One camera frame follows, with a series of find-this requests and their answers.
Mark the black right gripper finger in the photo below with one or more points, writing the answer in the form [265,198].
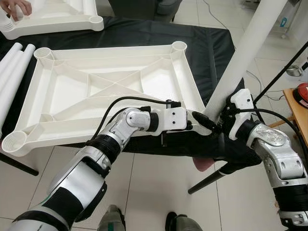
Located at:
[204,121]

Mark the white ribbed plastic table top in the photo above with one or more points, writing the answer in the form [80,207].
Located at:
[96,96]
[62,19]

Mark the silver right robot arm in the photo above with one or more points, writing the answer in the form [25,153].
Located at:
[276,154]

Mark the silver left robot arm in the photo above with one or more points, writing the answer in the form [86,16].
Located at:
[82,178]

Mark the person's bare hand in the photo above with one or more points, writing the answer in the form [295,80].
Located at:
[17,7]

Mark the black metal table leg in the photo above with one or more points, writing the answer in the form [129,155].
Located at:
[19,164]
[207,183]

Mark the wooden side table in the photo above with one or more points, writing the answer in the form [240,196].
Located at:
[296,115]

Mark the black tripod stand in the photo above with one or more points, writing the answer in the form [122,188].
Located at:
[279,74]

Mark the red round device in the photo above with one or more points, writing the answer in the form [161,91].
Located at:
[302,94]

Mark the small metal bowl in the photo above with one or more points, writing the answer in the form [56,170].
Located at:
[293,71]

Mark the grey right robot foot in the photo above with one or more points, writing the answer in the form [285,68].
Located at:
[185,222]

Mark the grey robot foot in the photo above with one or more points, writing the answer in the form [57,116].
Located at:
[110,219]
[185,222]

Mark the black table cloth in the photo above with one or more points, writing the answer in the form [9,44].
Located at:
[144,33]

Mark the grey left robot foot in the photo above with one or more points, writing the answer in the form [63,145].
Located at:
[110,219]

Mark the dark grey armchair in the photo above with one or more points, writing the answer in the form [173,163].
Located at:
[144,9]

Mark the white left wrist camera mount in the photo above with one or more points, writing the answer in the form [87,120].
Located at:
[173,119]

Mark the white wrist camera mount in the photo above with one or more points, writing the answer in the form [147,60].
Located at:
[173,119]
[242,103]

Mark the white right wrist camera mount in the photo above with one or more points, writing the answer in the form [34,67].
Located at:
[242,103]

